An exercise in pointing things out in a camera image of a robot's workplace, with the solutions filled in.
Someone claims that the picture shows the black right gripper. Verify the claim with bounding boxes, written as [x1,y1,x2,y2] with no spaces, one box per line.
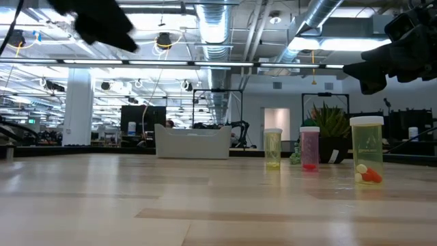
[343,20,437,96]

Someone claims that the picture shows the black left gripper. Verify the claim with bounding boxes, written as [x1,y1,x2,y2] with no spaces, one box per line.
[46,0,139,54]

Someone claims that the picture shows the large yellow pill bottle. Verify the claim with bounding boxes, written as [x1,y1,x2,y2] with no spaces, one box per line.
[349,115,385,185]

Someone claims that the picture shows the pink pill bottle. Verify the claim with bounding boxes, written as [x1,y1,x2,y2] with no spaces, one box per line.
[299,126,321,172]

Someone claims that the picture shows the small yellow-green pill bottle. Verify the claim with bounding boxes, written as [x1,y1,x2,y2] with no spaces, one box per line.
[264,128,283,171]

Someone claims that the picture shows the white plastic basket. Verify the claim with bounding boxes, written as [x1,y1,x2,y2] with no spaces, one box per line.
[154,123,233,160]

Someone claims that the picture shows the overhead light bar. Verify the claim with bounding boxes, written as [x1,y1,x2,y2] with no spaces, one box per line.
[0,58,346,70]

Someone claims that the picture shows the potted succulent plant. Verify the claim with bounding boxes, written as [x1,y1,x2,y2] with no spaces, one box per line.
[289,102,352,165]

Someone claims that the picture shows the black monitor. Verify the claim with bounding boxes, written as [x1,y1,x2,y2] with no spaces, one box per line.
[120,105,167,135]

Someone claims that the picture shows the white building column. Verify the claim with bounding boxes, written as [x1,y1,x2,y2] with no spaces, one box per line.
[63,67,94,147]

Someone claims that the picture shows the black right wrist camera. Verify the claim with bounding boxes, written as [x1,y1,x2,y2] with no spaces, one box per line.
[384,8,423,42]

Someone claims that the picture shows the silver ventilation duct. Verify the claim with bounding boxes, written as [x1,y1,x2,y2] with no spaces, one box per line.
[195,0,234,124]

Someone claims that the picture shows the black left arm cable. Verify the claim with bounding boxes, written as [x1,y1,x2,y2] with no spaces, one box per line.
[0,0,25,56]

